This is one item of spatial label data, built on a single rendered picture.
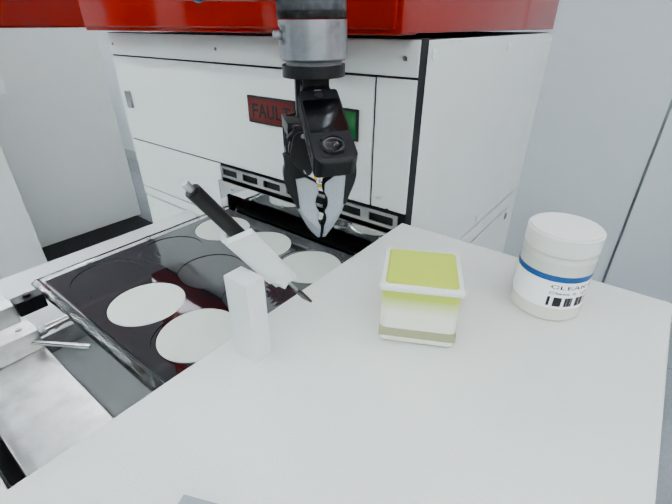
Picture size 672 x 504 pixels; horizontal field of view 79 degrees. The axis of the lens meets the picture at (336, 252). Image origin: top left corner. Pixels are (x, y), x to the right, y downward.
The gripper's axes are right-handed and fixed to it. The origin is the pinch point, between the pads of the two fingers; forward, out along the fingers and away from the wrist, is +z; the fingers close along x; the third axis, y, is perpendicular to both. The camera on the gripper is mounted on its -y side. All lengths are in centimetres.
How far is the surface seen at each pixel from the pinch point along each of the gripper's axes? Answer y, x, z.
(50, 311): 15.7, 43.1, 17.3
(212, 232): 23.1, 16.1, 9.7
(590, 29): 103, -127, -20
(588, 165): 93, -135, 31
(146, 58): 58, 27, -17
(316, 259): 8.8, -0.7, 9.7
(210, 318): -3.0, 15.7, 9.4
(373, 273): -7.0, -5.1, 3.2
